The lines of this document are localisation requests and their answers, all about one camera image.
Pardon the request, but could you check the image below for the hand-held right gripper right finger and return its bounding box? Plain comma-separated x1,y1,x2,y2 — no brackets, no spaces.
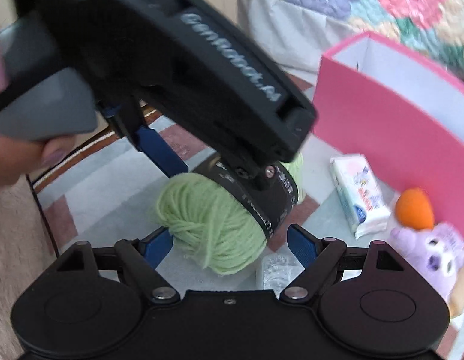
280,224,409,304

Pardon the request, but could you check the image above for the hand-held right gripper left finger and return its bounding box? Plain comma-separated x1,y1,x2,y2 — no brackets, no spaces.
56,228,181,304

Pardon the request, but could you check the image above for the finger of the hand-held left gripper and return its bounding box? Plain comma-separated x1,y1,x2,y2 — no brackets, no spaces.
217,155,278,190
99,95,190,179

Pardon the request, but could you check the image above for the frosted foundation bottle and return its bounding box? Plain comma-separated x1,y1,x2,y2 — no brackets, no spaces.
255,254,306,290

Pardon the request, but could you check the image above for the green yarn ball black label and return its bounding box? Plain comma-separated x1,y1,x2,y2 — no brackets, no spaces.
153,152,308,276

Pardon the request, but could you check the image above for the white tissue packet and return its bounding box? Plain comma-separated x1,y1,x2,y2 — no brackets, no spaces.
330,154,391,240

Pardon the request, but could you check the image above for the pink cardboard box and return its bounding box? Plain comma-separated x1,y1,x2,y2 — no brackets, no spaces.
312,31,464,229

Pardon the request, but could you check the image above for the person's left hand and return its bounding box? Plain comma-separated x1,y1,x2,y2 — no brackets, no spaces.
0,133,76,193

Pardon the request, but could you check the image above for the checkered rug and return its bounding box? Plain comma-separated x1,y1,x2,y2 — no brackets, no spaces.
27,75,464,360

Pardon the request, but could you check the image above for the orange makeup sponge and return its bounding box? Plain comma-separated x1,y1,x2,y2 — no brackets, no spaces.
395,187,435,230

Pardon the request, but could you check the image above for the purple plush toy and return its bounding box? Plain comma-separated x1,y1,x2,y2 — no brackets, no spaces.
390,222,464,304

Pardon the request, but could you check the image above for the floral quilt bedspread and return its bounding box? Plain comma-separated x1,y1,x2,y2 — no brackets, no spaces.
237,0,368,79

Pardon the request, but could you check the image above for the beige fuzzy mat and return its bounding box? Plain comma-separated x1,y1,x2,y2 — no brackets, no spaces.
0,176,60,360

